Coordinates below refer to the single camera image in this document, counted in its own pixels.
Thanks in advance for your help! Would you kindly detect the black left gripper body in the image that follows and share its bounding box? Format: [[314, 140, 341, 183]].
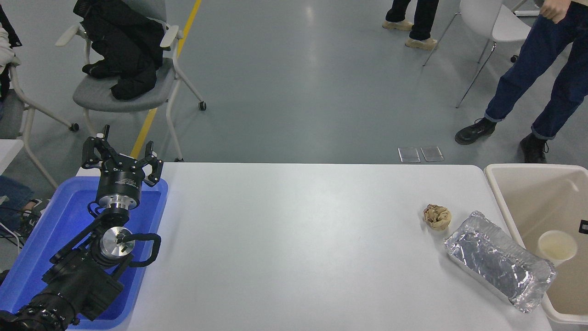
[[96, 159, 147, 199]]

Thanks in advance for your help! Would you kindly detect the white paper cup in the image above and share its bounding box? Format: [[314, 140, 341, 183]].
[[537, 229, 579, 268]]

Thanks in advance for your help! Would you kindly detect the standing person's hand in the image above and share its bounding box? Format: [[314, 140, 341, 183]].
[[539, 0, 573, 24]]

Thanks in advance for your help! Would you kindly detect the grey seat wheeled chair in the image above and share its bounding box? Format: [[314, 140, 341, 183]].
[[55, 0, 207, 163]]

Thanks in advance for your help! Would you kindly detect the blue plastic tray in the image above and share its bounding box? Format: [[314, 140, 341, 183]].
[[0, 176, 169, 330]]

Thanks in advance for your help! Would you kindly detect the small white side table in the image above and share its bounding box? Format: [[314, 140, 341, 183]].
[[0, 139, 24, 176]]

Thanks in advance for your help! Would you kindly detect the black jacket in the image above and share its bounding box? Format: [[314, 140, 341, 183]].
[[73, 0, 165, 101]]

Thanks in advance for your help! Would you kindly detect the clear floor plate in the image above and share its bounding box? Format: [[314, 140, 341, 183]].
[[398, 147, 421, 164], [420, 146, 445, 162]]

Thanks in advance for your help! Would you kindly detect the crumpled tan paper ball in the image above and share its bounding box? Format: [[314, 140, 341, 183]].
[[423, 204, 452, 231]]

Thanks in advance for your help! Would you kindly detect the walking person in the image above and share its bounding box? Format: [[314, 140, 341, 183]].
[[382, 0, 441, 51]]

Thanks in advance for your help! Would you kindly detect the silver foil tray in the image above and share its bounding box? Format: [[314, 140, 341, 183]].
[[443, 211, 558, 314]]

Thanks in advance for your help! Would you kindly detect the white shell chair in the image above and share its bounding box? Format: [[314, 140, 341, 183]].
[[422, 0, 533, 109]]

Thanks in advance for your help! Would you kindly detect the large pale bin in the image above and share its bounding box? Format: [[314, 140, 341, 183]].
[[483, 163, 588, 325]]

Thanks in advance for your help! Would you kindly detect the standing person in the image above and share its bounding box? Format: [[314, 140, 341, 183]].
[[454, 0, 588, 164]]

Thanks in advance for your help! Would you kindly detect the white frame wheeled chair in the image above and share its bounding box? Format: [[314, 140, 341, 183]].
[[0, 51, 80, 189]]

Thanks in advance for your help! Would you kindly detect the white floor cable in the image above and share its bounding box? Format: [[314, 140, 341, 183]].
[[0, 223, 23, 254]]

